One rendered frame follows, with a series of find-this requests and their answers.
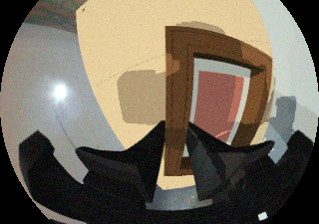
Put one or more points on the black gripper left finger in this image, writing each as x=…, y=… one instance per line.
x=139, y=165

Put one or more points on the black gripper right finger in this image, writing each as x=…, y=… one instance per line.
x=213, y=162

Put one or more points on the brown wooden picture frame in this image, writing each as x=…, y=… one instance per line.
x=216, y=82

